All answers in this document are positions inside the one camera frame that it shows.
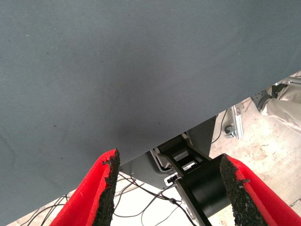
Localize black robot torso joint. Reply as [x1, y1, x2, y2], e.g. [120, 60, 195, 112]
[156, 134, 232, 226]

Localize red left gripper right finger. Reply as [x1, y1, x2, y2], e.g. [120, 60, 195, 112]
[219, 154, 294, 226]

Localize dark grey table cloth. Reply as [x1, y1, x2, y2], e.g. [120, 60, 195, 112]
[0, 0, 301, 226]

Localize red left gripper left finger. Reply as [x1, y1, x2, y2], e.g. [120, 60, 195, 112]
[50, 148, 121, 226]

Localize black floor cable with knot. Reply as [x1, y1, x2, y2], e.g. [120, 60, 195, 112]
[117, 171, 197, 226]

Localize grey caster wheel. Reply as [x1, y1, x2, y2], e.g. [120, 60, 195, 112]
[224, 126, 236, 139]

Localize thin black floor cable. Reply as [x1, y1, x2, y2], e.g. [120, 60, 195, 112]
[211, 109, 229, 144]

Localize grey perforated shoe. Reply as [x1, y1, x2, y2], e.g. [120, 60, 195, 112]
[250, 86, 273, 112]

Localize aluminium frame profile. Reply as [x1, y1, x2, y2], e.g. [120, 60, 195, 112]
[274, 75, 301, 87]
[231, 105, 245, 139]

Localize person leg beige trousers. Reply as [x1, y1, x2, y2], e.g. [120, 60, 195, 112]
[260, 83, 301, 128]

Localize dark grey robot chassis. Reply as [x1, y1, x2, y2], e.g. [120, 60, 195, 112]
[119, 115, 217, 190]

